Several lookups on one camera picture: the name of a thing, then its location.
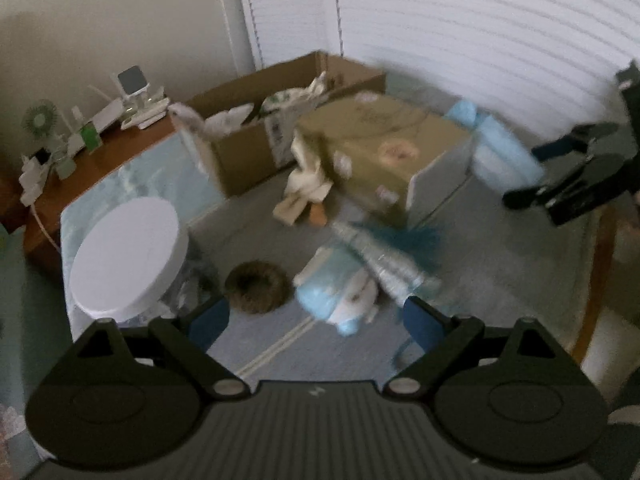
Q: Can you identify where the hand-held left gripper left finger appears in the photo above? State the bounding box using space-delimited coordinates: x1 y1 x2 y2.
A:
72 296 252 403

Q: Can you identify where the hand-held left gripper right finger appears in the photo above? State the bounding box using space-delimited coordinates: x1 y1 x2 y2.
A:
382 295 566 401

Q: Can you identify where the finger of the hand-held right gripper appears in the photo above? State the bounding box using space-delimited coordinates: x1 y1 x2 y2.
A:
531 122 621 162
501 182 553 211

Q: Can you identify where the brown fluffy ring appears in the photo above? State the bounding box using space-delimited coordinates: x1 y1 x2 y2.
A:
223 260 293 315

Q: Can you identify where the light blue cloth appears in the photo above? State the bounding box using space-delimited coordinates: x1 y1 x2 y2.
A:
445 100 546 186

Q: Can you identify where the clear plastic bottle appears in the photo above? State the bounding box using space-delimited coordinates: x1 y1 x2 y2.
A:
330 220 443 301

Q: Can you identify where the blue and white plush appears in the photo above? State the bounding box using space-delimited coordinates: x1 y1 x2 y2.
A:
294 247 381 337

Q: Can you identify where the cardboard box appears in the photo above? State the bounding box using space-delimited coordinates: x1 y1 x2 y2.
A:
170 51 388 198

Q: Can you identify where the cream fluffy cloth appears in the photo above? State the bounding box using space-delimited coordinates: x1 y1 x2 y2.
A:
274 130 336 228

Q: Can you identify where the clear jar with white lid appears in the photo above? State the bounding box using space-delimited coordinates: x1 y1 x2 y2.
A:
69 196 221 321

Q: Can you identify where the white louvered door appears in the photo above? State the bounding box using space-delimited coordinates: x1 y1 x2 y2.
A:
235 0 640 146

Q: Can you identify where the tan lidded box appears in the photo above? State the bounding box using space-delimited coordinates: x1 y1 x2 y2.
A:
292 92 473 228

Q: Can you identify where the wooden nightstand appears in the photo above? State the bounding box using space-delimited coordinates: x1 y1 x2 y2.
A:
22 112 181 281

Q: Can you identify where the white crumpled cloth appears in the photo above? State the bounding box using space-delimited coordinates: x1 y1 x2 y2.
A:
205 102 256 138
170 102 208 171

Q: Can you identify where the white remote control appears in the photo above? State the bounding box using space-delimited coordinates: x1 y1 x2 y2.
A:
120 107 170 131

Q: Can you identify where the green bottle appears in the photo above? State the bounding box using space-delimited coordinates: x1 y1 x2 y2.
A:
80 122 103 153

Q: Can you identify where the white router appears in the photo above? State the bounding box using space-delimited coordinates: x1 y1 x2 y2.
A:
87 85 126 136

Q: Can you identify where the white power strip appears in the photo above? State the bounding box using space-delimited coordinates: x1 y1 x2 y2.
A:
19 155 53 206

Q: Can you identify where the grey patterned cloth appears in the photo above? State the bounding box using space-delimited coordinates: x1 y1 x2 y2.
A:
260 72 331 116

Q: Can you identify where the phone on stand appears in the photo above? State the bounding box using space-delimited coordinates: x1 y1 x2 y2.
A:
117 65 151 106

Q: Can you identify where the small green desk fan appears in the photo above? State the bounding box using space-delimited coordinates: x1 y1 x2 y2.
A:
22 101 68 161

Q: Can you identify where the wooden bed frame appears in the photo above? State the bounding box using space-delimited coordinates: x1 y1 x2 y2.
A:
570 205 621 366

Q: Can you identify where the white power cable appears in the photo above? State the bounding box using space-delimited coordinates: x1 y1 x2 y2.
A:
27 200 63 256

